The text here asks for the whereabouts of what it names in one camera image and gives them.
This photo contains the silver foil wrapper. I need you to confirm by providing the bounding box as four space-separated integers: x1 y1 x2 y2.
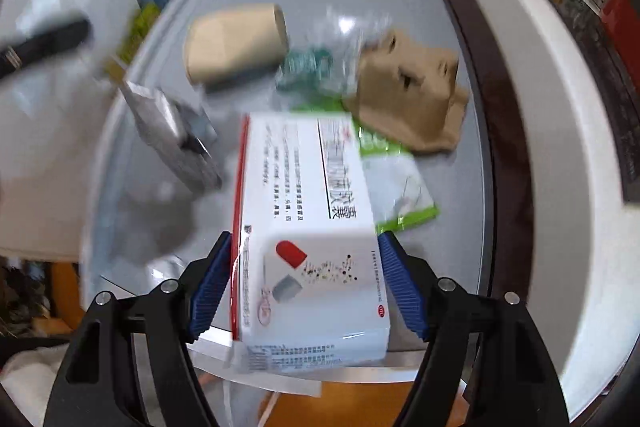
119 80 222 194

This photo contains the crushed brown paper cup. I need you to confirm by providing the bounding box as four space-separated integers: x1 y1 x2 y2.
183 3 288 84

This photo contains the green Jagabee snack bag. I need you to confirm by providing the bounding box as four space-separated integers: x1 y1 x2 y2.
282 100 439 235

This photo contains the white medicine box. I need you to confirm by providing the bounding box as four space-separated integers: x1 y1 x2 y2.
229 113 390 374

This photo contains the brown paper bag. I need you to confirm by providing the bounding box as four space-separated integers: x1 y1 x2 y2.
344 27 470 154

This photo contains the clear bag with green label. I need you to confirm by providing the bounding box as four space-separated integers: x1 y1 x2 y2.
276 41 359 98

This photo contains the crumpled clear plastic wrap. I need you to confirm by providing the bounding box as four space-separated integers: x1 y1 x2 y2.
308 5 393 55

